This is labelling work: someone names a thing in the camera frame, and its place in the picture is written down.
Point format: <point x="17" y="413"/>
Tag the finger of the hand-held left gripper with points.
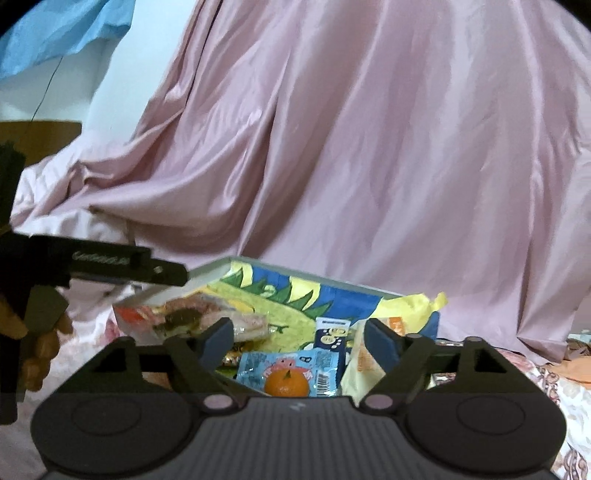
<point x="168" y="274"/>

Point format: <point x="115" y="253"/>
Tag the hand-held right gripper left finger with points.
<point x="220" y="336"/>

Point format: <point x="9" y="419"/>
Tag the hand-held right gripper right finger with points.
<point x="381" y="344"/>

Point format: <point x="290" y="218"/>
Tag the orange and white snack packet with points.
<point x="364" y="364"/>

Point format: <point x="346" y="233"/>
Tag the clear sandwich packet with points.
<point x="184" y="316"/>

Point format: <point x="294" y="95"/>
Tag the grey box with printed inside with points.
<point x="277" y="295"/>

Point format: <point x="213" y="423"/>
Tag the orange mandarin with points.
<point x="286" y="383"/>

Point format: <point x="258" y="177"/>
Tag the person's left hand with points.
<point x="44" y="350"/>

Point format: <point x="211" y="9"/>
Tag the crumpled yellow plastic bag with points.
<point x="411" y="304"/>

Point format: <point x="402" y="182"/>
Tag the small blue and white packet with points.
<point x="330" y="336"/>

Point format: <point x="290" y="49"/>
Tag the pale pink satin quilt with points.
<point x="60" y="198"/>

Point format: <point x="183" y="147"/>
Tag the blue packet with pink figure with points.
<point x="304" y="364"/>

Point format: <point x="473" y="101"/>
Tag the brown board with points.
<point x="41" y="141"/>

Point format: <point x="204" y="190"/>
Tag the pink satin cloth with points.
<point x="369" y="161"/>

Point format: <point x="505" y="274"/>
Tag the floral printed blanket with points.
<point x="563" y="415"/>

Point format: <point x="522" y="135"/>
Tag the orange and green cloth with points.
<point x="577" y="364"/>

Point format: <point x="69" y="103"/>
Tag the blue cloth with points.
<point x="55" y="32"/>

